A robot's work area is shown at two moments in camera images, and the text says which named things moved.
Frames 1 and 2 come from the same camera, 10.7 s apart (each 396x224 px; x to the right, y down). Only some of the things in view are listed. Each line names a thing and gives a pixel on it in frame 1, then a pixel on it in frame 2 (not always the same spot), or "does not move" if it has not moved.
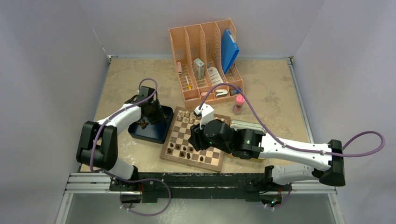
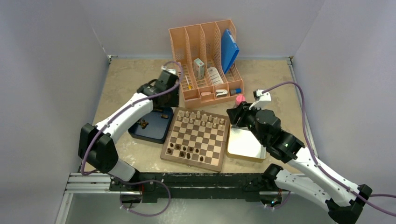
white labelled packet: (215, 77) does not move
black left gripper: (155, 103) -> (173, 102)
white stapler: (221, 93) does not move
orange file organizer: (197, 51) does not move
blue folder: (229, 50) does not move
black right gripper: (197, 138) -> (242, 111)
